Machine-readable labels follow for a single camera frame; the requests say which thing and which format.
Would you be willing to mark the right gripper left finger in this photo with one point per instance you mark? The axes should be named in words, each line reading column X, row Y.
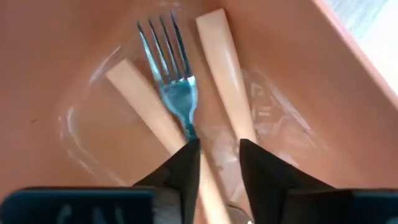
column 174, row 199

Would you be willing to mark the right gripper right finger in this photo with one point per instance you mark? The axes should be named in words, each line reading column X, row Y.
column 280, row 193

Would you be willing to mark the orange plastic bin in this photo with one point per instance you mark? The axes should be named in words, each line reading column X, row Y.
column 46, row 93

